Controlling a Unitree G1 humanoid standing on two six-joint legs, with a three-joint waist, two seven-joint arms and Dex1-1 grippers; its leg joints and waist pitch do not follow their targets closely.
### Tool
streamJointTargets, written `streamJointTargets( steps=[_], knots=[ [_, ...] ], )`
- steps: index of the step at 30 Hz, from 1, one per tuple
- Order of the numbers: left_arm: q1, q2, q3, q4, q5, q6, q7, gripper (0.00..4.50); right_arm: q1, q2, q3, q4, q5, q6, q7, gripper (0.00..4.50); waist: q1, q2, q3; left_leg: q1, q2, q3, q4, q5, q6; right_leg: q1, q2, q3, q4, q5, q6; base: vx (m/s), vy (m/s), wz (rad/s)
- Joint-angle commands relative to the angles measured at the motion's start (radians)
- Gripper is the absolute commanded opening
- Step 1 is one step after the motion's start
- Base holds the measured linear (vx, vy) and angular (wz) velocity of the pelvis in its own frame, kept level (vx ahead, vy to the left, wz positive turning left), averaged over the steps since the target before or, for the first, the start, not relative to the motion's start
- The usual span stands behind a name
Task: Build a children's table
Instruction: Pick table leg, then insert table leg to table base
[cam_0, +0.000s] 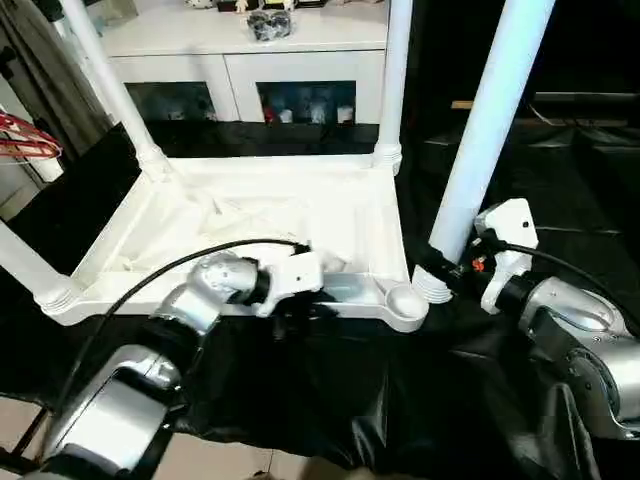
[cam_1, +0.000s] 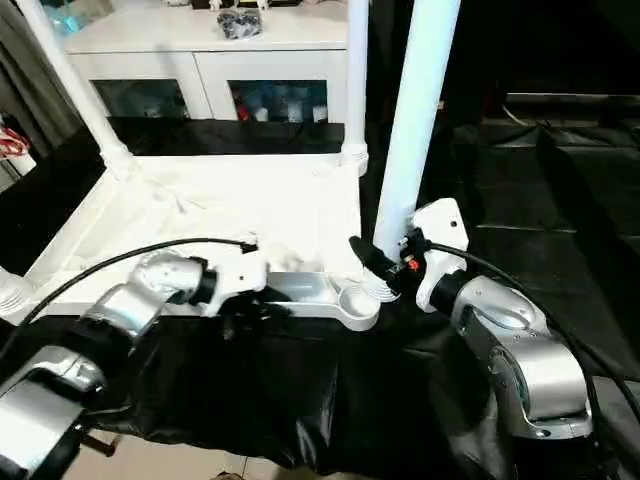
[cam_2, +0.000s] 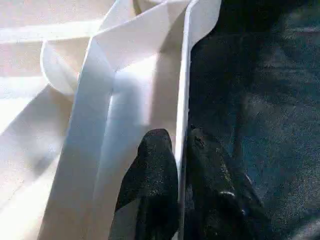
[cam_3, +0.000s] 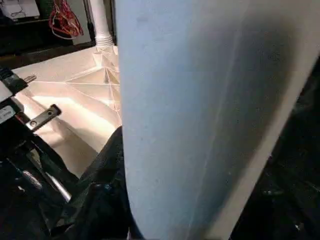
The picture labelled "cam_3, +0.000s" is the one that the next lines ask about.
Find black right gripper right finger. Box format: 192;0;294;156
229;157;320;240

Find white plastic table leg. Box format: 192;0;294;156
114;0;320;240
90;0;118;54

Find white plastic table top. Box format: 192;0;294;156
11;44;124;180

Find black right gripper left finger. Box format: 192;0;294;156
49;126;132;240

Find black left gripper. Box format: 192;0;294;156
0;99;81;208

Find red clothes hangers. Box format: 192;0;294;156
48;0;85;39

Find black glossy mat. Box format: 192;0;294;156
0;22;320;240

